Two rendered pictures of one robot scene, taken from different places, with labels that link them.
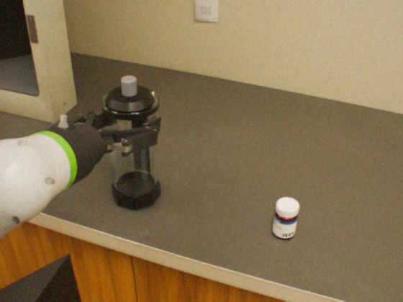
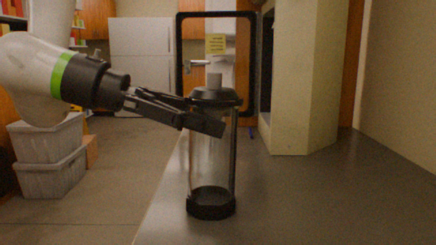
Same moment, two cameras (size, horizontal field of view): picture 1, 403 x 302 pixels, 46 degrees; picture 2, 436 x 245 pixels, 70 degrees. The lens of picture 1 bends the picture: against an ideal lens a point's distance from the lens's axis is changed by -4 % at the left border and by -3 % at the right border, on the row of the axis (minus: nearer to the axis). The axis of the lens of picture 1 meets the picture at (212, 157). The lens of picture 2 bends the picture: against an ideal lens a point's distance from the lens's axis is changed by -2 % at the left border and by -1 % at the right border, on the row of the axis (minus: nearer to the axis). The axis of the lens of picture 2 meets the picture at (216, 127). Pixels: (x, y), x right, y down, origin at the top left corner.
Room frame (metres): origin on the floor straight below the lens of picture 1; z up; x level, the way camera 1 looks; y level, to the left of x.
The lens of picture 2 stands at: (0.62, -0.39, 1.25)
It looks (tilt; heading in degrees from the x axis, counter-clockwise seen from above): 14 degrees down; 71
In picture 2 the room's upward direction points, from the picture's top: straight up
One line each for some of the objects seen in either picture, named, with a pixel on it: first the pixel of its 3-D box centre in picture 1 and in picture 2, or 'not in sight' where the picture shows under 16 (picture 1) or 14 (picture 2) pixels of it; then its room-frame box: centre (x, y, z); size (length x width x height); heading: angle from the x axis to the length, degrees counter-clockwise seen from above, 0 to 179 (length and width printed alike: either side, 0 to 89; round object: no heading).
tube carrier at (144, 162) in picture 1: (133, 147); (212, 151); (0.80, 0.16, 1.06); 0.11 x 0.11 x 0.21
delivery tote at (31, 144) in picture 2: not in sight; (50, 135); (0.08, 2.68, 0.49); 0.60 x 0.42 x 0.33; 71
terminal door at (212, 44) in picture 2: not in sight; (215, 65); (1.01, 0.78, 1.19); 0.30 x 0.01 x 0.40; 154
